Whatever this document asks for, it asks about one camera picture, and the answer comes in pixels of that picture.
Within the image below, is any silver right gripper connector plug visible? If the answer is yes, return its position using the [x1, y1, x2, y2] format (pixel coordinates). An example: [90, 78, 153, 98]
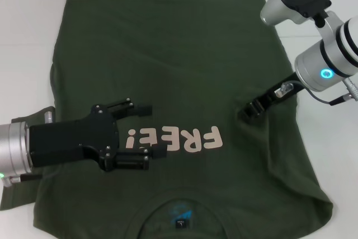
[275, 81, 294, 97]

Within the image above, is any dark green FREE! t-shirt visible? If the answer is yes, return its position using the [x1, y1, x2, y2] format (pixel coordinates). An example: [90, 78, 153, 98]
[0, 0, 335, 239]

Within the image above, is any grey right gripper cable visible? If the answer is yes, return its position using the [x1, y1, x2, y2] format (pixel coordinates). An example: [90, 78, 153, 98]
[306, 78, 358, 107]

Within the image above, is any dark left gripper cable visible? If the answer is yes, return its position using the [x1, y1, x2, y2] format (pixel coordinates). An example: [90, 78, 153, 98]
[2, 173, 43, 187]

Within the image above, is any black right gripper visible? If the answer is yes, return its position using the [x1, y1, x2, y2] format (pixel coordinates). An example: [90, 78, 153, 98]
[237, 72, 305, 123]

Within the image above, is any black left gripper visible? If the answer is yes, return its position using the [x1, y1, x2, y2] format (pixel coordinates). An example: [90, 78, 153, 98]
[27, 97, 168, 173]

